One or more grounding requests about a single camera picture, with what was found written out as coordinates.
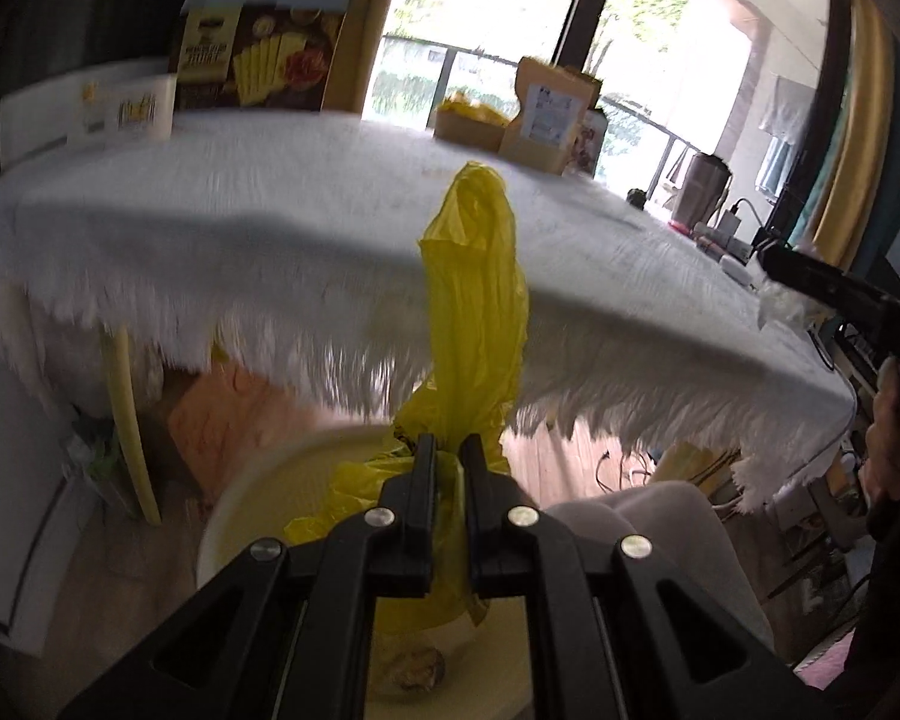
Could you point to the white fringed tablecloth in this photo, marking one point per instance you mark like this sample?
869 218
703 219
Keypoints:
232 187

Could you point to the clear plastic wrapper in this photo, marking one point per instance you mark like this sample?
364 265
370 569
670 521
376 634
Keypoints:
784 307

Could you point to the yellow table leg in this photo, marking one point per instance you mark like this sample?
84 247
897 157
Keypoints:
131 427

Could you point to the person's right hand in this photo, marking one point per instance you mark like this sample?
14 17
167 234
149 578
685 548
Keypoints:
896 442

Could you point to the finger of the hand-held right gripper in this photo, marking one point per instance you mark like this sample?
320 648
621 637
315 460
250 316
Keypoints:
832 285

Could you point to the yellow plastic bag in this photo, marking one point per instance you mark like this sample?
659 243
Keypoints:
472 300

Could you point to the small printed packet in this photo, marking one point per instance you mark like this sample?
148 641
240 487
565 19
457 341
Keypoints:
591 142

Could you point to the steel tumbler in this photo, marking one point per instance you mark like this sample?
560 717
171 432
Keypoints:
697 191

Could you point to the yellow curtain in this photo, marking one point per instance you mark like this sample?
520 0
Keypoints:
859 127
364 30

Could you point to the white box yellow print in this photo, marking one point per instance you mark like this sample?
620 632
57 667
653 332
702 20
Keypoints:
146 109

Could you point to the hanging grey cloth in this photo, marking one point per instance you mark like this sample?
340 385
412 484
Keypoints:
787 109

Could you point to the white charger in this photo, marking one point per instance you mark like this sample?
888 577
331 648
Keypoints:
733 225

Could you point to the green bag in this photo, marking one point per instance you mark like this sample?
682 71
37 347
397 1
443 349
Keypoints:
97 457

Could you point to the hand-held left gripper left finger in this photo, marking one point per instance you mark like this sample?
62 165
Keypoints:
420 495

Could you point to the brown kraft paper pouch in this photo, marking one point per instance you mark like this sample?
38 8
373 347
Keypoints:
547 105

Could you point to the brown crumpled wrapper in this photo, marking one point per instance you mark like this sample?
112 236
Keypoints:
418 669

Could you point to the tan cardboard box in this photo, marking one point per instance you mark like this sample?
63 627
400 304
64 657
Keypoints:
469 131

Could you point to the white cup yellow print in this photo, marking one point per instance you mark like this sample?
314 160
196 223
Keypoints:
90 112

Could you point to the dark cabinet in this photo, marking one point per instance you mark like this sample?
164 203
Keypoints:
82 22

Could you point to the brown cracker box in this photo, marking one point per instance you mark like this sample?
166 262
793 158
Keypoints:
270 52

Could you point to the orange cardboard box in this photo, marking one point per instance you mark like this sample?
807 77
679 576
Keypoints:
232 412

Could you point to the cream round trash bin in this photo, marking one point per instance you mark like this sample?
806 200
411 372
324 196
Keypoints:
270 495

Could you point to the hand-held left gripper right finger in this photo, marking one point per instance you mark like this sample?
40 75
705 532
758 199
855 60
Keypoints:
480 495

